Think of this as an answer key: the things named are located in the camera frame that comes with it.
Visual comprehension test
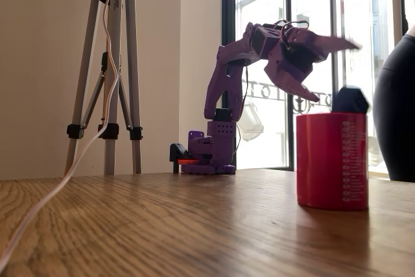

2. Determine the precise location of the red printed cup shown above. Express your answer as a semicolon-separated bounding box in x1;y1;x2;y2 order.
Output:
296;112;370;211

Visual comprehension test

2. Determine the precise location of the silver camera tripod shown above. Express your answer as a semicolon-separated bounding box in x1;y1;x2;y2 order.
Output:
64;0;143;176

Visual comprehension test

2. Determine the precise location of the black window frame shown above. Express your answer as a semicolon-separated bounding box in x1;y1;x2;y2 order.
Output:
222;0;415;173

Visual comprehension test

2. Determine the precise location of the black orange table clamp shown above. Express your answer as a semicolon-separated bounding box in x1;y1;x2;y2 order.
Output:
169;143;198;174

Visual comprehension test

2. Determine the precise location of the white hanging flower pot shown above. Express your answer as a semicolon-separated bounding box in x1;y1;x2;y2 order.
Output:
238;101;264;142

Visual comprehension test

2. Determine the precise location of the black iron balcony railing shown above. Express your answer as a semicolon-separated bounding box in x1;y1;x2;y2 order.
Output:
241;87;335;114

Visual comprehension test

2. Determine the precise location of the white flat cable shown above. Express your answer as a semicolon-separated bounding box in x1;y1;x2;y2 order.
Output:
0;0;120;270

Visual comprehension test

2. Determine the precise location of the blue toy brick block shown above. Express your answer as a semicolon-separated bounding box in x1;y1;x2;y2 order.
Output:
330;84;370;115

